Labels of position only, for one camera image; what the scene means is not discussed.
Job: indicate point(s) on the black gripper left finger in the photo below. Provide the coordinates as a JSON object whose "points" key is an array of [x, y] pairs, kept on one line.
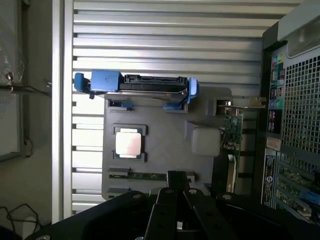
{"points": [[162, 220]]}

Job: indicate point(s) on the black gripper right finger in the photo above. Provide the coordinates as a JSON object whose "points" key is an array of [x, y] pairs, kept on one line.
{"points": [[200, 212]]}

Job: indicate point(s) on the silver square CPU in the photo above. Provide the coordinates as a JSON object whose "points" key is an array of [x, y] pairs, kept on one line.
{"points": [[128, 143]]}

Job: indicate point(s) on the green RAM stick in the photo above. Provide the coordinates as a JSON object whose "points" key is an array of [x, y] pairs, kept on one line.
{"points": [[147, 176]]}

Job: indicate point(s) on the pale grey square block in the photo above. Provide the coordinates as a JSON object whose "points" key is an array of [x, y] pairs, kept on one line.
{"points": [[207, 140]]}

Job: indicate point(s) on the grey plastic parts rack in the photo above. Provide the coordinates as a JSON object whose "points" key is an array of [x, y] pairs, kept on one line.
{"points": [[165, 140]]}

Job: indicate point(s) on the green graphics card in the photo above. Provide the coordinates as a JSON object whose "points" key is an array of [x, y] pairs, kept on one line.
{"points": [[233, 132]]}

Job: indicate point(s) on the hard disk in blue carrier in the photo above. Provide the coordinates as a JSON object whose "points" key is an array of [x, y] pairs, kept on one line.
{"points": [[150, 83]]}

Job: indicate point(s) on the black PC case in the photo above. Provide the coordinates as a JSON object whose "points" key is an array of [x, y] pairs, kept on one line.
{"points": [[297, 112]]}

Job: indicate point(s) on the clear plastic bag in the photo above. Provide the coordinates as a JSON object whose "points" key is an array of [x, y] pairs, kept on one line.
{"points": [[10, 50]]}

